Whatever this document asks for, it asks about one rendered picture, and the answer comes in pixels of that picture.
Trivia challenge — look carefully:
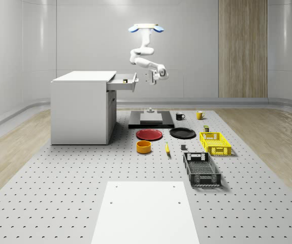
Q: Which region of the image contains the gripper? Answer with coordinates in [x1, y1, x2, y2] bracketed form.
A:
[144, 70, 157, 86]

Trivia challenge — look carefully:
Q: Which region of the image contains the white drawer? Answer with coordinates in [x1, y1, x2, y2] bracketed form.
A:
[106, 72, 140, 93]

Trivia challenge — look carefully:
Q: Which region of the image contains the red plate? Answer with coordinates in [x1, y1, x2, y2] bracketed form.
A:
[136, 129, 164, 141]

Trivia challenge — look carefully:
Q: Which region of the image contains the black plate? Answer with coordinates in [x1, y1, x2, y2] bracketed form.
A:
[169, 127, 197, 140]

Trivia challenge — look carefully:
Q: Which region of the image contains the yellow bowl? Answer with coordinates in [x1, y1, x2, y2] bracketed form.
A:
[136, 140, 152, 155]

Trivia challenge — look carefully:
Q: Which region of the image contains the white cabinet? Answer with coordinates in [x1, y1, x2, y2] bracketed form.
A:
[50, 71, 117, 146]

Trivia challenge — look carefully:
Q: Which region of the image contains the yellow basket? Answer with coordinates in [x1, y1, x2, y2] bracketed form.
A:
[199, 131, 233, 156]

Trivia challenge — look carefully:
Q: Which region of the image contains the dark grey basket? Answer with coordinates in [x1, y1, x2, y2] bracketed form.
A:
[182, 151, 223, 188]

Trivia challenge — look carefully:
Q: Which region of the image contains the white board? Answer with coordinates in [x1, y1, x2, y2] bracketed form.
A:
[90, 181, 201, 244]

